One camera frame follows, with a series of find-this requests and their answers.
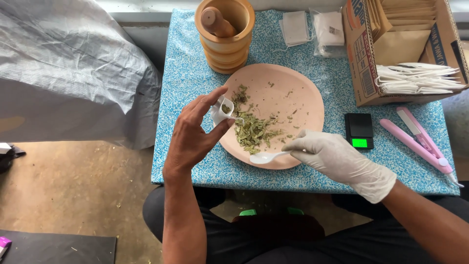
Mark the person's left hand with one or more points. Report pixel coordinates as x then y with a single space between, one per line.
190 132

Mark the person's right hand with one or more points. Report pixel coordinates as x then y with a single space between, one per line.
337 161

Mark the person's right fingers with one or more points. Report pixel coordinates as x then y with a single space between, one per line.
300 145

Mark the white plastic spoon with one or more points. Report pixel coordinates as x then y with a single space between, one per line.
267 157

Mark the white tea bag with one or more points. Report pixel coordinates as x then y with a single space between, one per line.
221 110

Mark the blue speckled tablecloth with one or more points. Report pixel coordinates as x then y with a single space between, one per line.
304 121

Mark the pink round plate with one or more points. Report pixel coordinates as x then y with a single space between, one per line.
274 113

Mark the pile of dried green leaves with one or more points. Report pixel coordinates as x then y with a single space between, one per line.
252 124

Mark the black digital pocket scale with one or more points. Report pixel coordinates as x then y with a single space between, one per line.
359 130

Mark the green sandal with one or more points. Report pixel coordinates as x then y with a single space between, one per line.
295 211
247 212

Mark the person's black trousers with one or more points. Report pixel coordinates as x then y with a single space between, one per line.
293 242

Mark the clear bag of tea bags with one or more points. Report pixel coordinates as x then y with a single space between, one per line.
328 33

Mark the stack of white tea bags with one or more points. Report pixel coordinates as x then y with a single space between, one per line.
295 28

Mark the pink heat sealer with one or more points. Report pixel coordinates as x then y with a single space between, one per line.
421 143

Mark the wooden mortar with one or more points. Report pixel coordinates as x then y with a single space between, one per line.
225 40

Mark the cardboard box with envelopes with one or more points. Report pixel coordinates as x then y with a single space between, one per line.
403 47

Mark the wooden pestle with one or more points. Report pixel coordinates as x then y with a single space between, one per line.
218 22

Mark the grey tarpaulin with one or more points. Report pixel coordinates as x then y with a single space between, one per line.
69 69

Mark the black mat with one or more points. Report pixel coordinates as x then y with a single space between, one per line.
58 248

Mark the black object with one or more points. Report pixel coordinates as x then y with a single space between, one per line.
9 156

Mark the purple and white object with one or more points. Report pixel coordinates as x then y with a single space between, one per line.
4 245

